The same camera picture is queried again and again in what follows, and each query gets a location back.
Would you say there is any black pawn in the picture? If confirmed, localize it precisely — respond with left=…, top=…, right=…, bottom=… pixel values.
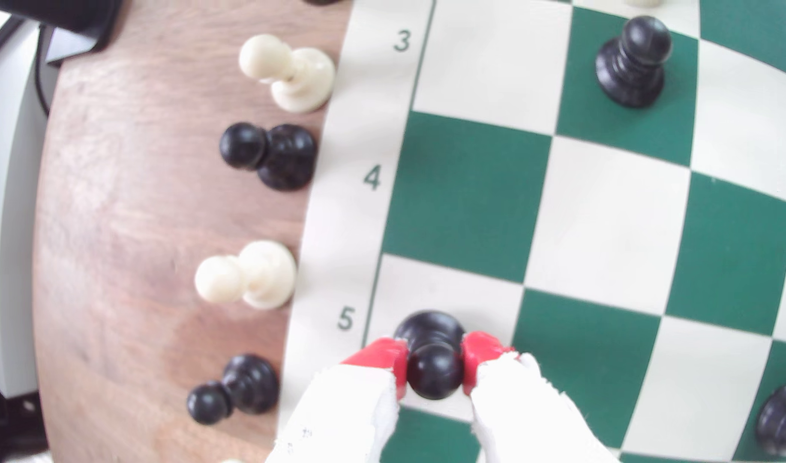
left=219, top=122, right=318, bottom=192
left=594, top=15, right=673, bottom=109
left=393, top=310, right=466, bottom=401
left=186, top=354, right=281, bottom=426

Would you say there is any black cable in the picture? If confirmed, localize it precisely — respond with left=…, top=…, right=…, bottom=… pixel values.
left=33, top=24, right=52, bottom=120

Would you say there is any green and white chess mat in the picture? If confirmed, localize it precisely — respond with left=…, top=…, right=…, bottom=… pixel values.
left=274, top=0, right=786, bottom=463

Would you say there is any black camera stand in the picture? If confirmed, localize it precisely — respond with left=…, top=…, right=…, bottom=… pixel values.
left=0, top=0, right=125, bottom=65

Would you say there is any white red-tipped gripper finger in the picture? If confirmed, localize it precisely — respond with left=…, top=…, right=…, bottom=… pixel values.
left=264, top=337, right=410, bottom=463
left=461, top=331, right=620, bottom=463

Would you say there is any white desk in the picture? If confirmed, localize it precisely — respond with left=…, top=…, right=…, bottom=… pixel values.
left=0, top=6, right=63, bottom=400

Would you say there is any white pawn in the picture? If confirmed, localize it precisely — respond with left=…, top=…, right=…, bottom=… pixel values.
left=194, top=241, right=298, bottom=311
left=239, top=34, right=336, bottom=114

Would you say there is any black rook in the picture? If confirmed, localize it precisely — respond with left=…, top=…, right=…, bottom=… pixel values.
left=756, top=383, right=786, bottom=460

